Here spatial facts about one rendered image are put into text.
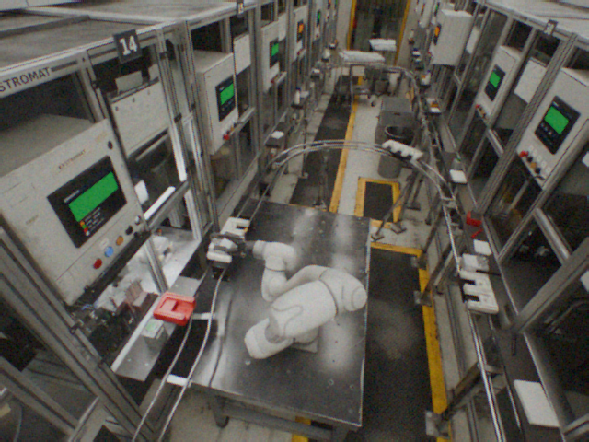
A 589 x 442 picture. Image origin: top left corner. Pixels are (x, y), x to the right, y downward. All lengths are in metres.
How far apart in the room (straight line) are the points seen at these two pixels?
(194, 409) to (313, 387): 0.99
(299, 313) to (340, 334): 0.90
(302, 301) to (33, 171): 0.81
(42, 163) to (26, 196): 0.10
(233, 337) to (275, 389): 0.36
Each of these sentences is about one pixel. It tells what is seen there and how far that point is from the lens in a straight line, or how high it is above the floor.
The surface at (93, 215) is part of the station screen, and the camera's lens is 1.20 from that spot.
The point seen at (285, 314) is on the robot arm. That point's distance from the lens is 0.97.
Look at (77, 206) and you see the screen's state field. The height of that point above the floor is 1.66.
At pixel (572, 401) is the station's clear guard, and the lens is 1.74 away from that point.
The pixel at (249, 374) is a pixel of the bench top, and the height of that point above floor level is 0.68.
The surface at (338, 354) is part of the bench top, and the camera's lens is 1.79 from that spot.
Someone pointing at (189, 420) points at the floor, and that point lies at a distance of 2.43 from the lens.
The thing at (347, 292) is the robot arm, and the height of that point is 1.47.
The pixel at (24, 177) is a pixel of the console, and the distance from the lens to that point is 1.05.
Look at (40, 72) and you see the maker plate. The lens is 1.09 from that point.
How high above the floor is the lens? 2.26
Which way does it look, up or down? 40 degrees down
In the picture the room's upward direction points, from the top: 3 degrees clockwise
